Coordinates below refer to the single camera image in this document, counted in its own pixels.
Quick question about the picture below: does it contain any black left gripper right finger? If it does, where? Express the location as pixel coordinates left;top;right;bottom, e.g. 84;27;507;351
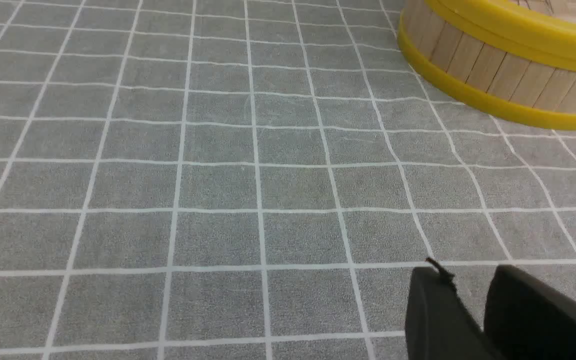
483;265;576;360

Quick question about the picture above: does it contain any grey grid-pattern tablecloth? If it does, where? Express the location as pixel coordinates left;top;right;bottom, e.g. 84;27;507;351
0;0;576;360

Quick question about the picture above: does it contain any yellow-rimmed bamboo steamer basket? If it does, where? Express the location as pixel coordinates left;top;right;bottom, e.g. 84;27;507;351
397;0;576;132

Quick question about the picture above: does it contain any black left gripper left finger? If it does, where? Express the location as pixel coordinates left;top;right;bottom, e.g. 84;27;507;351
404;258;503;360

